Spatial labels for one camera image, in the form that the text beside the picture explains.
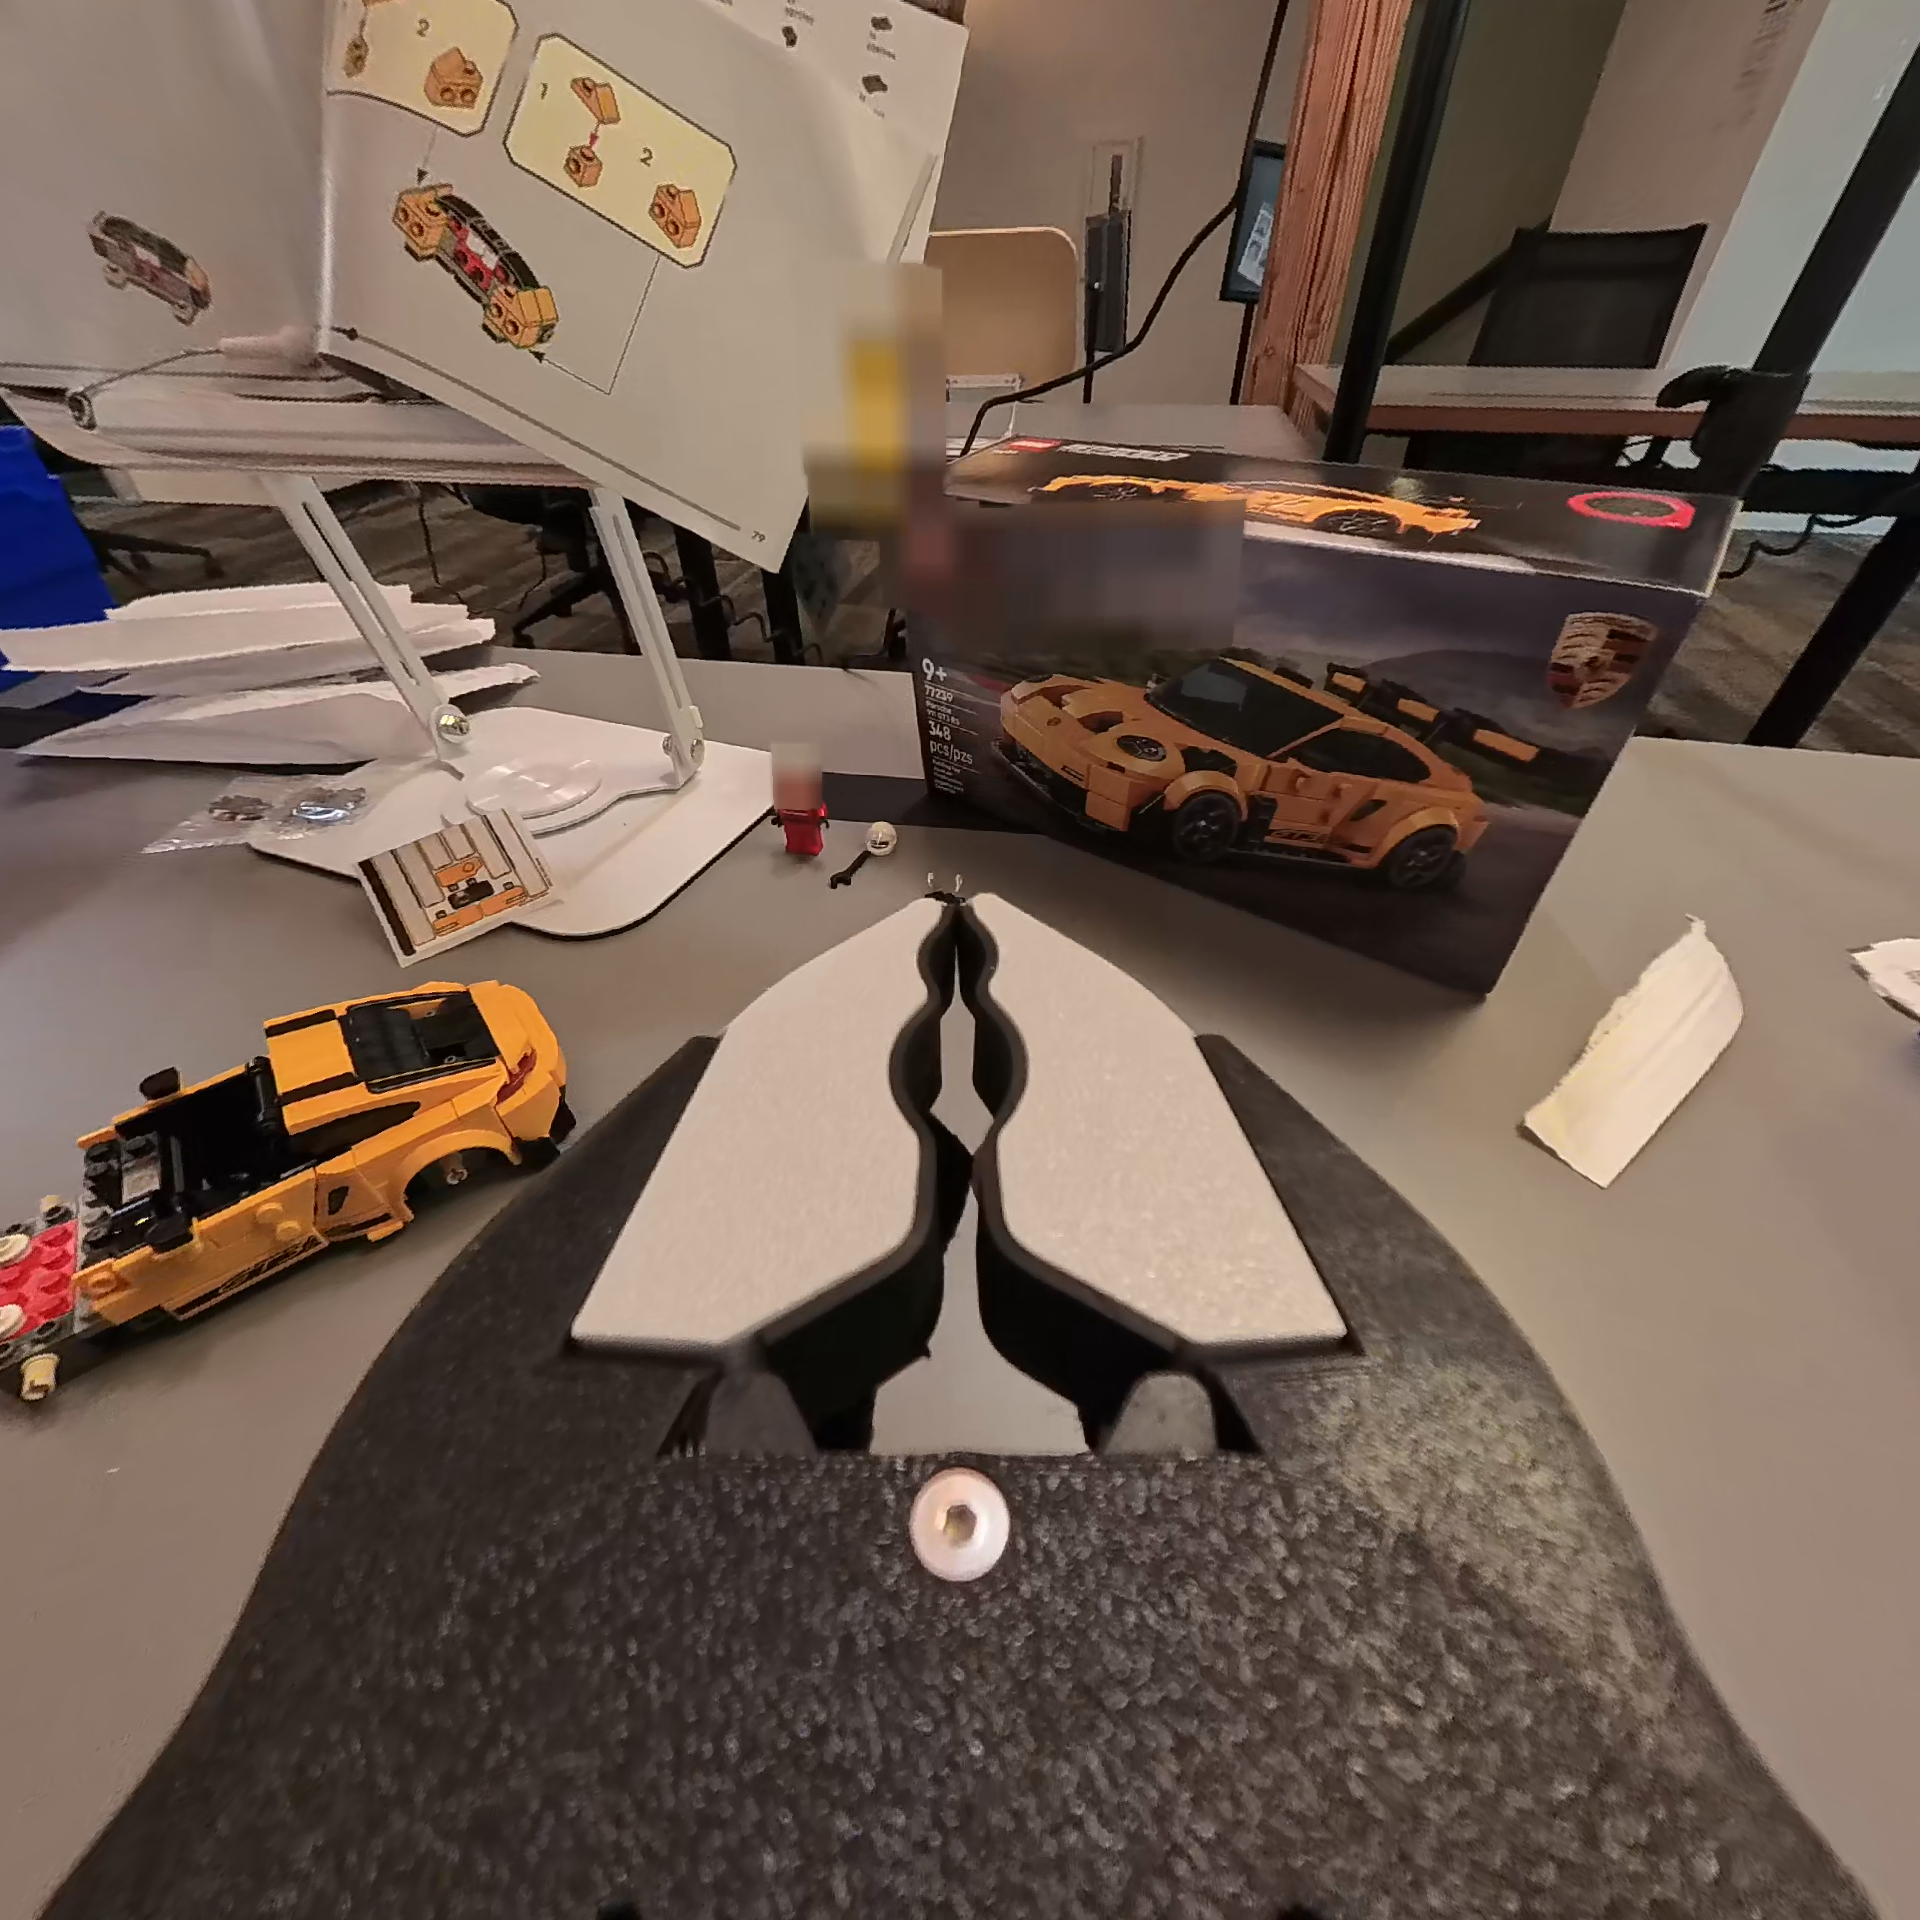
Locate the white paper bag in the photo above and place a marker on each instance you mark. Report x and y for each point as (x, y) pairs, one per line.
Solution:
(225, 623)
(253, 720)

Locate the lego sticker sheet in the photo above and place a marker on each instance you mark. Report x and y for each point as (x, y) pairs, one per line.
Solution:
(458, 886)

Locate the brown desk with black frame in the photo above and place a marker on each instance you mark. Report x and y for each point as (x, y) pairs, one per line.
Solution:
(1500, 398)

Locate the lego set box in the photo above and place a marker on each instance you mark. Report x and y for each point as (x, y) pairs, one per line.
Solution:
(1348, 751)

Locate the empty blue plastic bin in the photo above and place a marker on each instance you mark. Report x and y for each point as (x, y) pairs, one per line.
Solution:
(43, 539)

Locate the torn white paper strip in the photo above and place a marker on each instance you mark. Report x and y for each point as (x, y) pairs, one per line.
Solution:
(1641, 1049)

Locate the clear bag of dark parts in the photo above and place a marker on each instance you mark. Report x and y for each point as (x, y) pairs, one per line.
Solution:
(318, 807)
(217, 819)

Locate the beige chair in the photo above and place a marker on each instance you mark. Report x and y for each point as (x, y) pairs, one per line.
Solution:
(1003, 300)

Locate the black wall device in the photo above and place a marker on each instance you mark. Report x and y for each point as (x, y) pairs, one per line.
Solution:
(1108, 270)

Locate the orange lego car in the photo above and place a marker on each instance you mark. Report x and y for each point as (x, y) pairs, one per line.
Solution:
(346, 1142)

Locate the white book stand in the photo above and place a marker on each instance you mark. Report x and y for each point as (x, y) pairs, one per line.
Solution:
(645, 848)

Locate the black metal post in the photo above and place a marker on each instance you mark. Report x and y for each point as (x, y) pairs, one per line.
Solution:
(1394, 225)

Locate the wall mounted tablet screen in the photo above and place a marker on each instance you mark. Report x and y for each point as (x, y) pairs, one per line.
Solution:
(1253, 225)

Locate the small dark lego wrench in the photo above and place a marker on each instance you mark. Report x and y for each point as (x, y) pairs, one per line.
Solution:
(854, 870)

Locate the black slanted beam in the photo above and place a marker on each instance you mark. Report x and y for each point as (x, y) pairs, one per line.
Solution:
(1844, 406)

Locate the black chair base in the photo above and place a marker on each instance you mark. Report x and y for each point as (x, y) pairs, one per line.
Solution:
(562, 586)

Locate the white paper scrap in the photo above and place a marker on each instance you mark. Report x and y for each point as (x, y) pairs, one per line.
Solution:
(1891, 974)

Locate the black mesh chair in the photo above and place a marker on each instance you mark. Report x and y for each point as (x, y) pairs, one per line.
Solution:
(1598, 300)

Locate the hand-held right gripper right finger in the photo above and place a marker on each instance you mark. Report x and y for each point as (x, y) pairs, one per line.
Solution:
(1155, 1171)

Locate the wooden pillar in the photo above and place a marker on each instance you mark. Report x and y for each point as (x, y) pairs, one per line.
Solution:
(1329, 211)

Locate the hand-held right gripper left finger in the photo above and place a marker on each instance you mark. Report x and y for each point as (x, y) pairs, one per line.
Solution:
(750, 1171)

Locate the red lego minifigure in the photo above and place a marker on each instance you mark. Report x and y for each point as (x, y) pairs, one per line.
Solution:
(800, 830)

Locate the lego instruction booklet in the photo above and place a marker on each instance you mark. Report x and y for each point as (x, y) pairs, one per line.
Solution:
(675, 329)

